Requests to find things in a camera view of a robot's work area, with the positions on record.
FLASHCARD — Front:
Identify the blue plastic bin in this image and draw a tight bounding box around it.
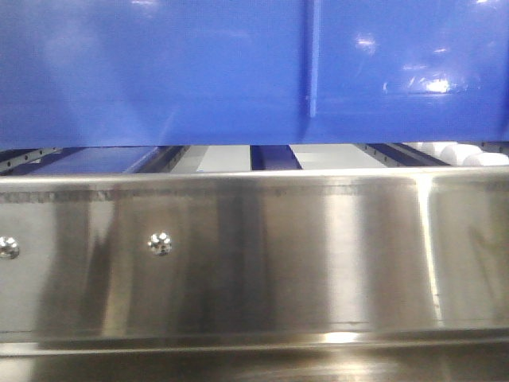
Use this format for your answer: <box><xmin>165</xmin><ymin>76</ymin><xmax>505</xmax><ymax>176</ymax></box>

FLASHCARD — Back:
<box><xmin>1</xmin><ymin>1</ymin><xmax>508</xmax><ymax>149</ymax></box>

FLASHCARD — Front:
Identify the white conveyor roller front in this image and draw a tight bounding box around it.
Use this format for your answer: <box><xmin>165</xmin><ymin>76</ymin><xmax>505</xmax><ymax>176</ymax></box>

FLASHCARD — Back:
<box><xmin>462</xmin><ymin>152</ymin><xmax>509</xmax><ymax>166</ymax></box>

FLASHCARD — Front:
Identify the right dome screw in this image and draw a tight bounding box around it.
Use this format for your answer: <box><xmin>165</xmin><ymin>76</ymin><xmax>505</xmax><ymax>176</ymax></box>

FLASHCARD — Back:
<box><xmin>147</xmin><ymin>232</ymin><xmax>172</xmax><ymax>256</ymax></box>

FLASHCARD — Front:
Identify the dome screw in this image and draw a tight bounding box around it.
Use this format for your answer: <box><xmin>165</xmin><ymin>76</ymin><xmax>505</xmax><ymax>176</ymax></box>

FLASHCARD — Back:
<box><xmin>147</xmin><ymin>232</ymin><xmax>172</xmax><ymax>256</ymax></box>
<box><xmin>0</xmin><ymin>236</ymin><xmax>20</xmax><ymax>259</ymax></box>

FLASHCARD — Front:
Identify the stainless steel side panel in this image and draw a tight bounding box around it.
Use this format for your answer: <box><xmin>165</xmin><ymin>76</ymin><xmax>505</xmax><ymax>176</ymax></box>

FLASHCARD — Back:
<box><xmin>1</xmin><ymin>167</ymin><xmax>508</xmax><ymax>381</ymax></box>

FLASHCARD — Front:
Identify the left dome screw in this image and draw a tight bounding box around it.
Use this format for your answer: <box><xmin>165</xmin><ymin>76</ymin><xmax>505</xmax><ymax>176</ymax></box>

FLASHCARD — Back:
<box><xmin>0</xmin><ymin>236</ymin><xmax>20</xmax><ymax>259</ymax></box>

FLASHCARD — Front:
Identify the dark metal frame rail left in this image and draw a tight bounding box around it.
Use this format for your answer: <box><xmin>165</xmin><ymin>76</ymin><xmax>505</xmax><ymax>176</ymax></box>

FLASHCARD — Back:
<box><xmin>123</xmin><ymin>146</ymin><xmax>190</xmax><ymax>173</ymax></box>

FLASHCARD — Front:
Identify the dark metal frame rail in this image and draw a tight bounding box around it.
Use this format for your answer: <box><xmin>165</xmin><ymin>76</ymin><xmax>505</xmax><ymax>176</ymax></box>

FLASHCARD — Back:
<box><xmin>123</xmin><ymin>146</ymin><xmax>190</xmax><ymax>173</ymax></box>
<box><xmin>356</xmin><ymin>143</ymin><xmax>449</xmax><ymax>167</ymax></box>

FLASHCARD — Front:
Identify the dark metal frame rail right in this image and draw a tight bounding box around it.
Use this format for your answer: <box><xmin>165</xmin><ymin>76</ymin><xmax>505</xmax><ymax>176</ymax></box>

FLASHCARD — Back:
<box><xmin>356</xmin><ymin>143</ymin><xmax>449</xmax><ymax>167</ymax></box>

